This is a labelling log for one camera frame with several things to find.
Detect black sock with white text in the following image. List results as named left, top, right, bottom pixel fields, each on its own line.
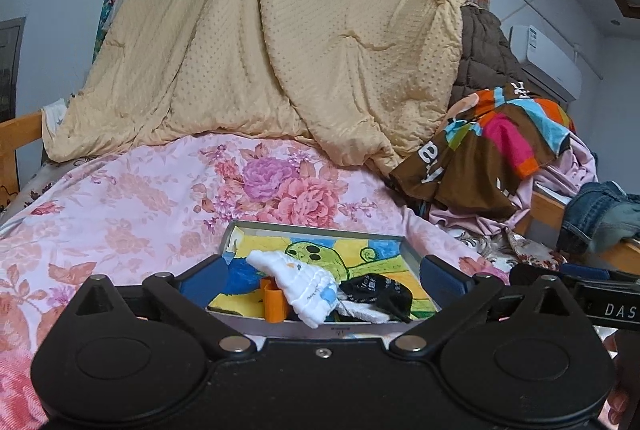
left=336, top=274, right=413, bottom=325

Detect light pink cloth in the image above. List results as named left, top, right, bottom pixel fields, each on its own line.
left=427, top=132, right=598, bottom=236

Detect person's right hand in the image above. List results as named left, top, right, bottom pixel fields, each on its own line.
left=604, top=329, right=640, bottom=429

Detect grey wooden door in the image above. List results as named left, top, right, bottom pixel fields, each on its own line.
left=0, top=17, right=25, bottom=122

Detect teal patterned wall cloth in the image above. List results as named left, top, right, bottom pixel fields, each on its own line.
left=92, top=0, right=120, bottom=60

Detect brown patterned cream fabric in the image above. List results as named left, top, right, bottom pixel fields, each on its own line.
left=447, top=228, right=567, bottom=274

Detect yellow beige quilt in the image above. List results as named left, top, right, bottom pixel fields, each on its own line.
left=43, top=0, right=465, bottom=173

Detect dark brown quilted blanket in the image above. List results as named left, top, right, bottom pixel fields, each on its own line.
left=448, top=5, right=544, bottom=107

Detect white air conditioner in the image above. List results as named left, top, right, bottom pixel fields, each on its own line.
left=509, top=26, right=582, bottom=104

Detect blue denim jeans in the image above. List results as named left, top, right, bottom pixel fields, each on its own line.
left=556, top=181, right=640, bottom=255

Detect white cloth with blue patches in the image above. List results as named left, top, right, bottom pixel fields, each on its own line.
left=245, top=249, right=392, bottom=330

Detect orange plastic block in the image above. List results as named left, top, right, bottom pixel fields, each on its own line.
left=260, top=277, right=290, bottom=324

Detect brown colourful blanket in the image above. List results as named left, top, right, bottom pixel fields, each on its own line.
left=390, top=81, right=575, bottom=221

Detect pink floral bed sheet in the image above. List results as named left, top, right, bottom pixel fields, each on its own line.
left=1, top=134, right=494, bottom=429

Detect grey tray with cartoon picture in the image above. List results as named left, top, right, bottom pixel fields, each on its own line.
left=204, top=221, right=437, bottom=339

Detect wooden bed frame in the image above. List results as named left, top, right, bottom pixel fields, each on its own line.
left=0, top=111, right=42, bottom=205

